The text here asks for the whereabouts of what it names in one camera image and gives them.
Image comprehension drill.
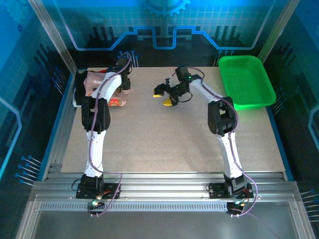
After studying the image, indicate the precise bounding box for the pink t-shirt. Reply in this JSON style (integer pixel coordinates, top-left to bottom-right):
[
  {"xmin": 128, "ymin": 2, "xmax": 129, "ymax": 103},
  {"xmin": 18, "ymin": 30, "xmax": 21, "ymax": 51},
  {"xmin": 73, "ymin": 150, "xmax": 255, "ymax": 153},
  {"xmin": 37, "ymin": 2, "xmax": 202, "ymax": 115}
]
[{"xmin": 83, "ymin": 70, "xmax": 131, "ymax": 108}]

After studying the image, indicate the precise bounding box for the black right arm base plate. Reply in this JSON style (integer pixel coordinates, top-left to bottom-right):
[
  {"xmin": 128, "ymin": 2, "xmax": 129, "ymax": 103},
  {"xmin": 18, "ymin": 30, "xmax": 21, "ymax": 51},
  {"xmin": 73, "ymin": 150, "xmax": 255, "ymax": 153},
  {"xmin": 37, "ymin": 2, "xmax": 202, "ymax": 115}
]
[{"xmin": 206, "ymin": 182, "xmax": 254, "ymax": 199}]

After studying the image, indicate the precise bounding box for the aluminium mounting rail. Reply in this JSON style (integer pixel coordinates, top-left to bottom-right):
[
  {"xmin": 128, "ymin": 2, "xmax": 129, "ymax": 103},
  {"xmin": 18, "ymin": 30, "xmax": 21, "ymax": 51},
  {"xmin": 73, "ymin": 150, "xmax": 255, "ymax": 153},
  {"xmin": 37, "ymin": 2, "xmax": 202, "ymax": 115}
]
[{"xmin": 32, "ymin": 171, "xmax": 300, "ymax": 213}]

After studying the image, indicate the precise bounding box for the perforated metal cable duct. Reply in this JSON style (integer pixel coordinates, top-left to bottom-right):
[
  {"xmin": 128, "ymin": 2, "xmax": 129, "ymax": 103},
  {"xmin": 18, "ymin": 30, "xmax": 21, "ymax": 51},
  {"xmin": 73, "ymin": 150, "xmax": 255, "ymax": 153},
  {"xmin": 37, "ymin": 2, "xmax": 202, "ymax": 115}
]
[{"xmin": 39, "ymin": 201, "xmax": 231, "ymax": 213}]

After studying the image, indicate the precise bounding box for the black t-shirt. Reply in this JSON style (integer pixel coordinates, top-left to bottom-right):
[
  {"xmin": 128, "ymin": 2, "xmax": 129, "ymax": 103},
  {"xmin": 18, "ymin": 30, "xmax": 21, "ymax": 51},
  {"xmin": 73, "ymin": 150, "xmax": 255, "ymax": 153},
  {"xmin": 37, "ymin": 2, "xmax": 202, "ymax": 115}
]
[{"xmin": 74, "ymin": 70, "xmax": 88, "ymax": 107}]

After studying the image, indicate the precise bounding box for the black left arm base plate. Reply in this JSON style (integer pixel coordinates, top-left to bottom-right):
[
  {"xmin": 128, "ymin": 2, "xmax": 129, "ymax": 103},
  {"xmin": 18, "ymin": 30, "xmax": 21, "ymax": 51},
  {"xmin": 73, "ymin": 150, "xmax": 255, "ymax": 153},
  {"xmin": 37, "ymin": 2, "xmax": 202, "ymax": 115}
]
[{"xmin": 75, "ymin": 182, "xmax": 121, "ymax": 200}]

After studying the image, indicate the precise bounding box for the green plastic basket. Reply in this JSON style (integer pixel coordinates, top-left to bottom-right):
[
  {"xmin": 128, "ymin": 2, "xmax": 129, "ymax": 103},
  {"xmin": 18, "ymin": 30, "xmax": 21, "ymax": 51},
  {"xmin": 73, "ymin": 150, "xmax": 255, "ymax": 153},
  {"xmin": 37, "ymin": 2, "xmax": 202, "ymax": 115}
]
[{"xmin": 218, "ymin": 55, "xmax": 277, "ymax": 111}]

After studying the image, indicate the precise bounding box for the aluminium frame post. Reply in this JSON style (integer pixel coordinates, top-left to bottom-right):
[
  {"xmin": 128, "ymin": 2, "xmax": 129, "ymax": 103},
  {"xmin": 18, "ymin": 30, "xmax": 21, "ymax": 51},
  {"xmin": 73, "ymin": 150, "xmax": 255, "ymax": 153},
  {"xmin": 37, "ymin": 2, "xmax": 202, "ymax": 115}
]
[
  {"xmin": 27, "ymin": 0, "xmax": 78, "ymax": 73},
  {"xmin": 256, "ymin": 0, "xmax": 300, "ymax": 63}
]

